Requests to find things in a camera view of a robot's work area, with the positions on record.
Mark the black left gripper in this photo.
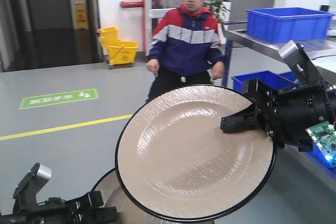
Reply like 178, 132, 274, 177
39, 190, 119, 223

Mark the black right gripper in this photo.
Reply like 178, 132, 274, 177
220, 78, 328, 152

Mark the beige plate with black rim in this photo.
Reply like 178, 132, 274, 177
115, 85, 277, 222

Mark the blue plastic bin on shelf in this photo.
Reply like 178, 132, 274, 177
246, 7, 335, 43

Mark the lower blue crate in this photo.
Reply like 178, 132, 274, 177
231, 70, 299, 92

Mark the green circuit board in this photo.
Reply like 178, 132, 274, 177
306, 121, 335, 168

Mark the person in red blue jacket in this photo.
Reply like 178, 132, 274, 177
146, 0, 224, 100

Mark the potted green plant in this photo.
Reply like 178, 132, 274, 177
204, 0, 232, 24

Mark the yellow mop bucket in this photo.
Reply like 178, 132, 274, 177
98, 26, 139, 69

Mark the yellow wet floor sign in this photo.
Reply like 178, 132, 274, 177
75, 2, 89, 29

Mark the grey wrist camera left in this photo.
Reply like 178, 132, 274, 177
12, 163, 52, 214

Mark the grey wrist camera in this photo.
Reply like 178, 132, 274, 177
12, 163, 52, 214
278, 40, 322, 85

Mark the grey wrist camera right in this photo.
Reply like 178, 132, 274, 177
278, 40, 322, 85

